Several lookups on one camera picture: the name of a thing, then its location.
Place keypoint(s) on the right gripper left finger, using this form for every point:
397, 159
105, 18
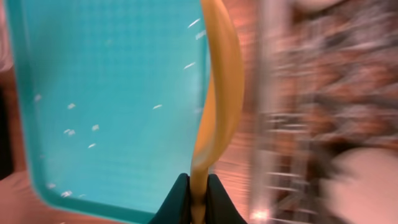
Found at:
176, 207

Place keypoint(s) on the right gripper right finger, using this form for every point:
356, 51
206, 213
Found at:
219, 207

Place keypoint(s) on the white paper cup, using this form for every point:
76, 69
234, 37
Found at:
366, 191

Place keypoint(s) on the yellow plastic spoon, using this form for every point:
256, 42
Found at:
227, 75

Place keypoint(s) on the grey dishwasher rack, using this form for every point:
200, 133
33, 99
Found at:
327, 85

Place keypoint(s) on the teal serving tray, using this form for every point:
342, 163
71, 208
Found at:
110, 96

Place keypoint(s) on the black plastic tray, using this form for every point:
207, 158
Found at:
6, 160

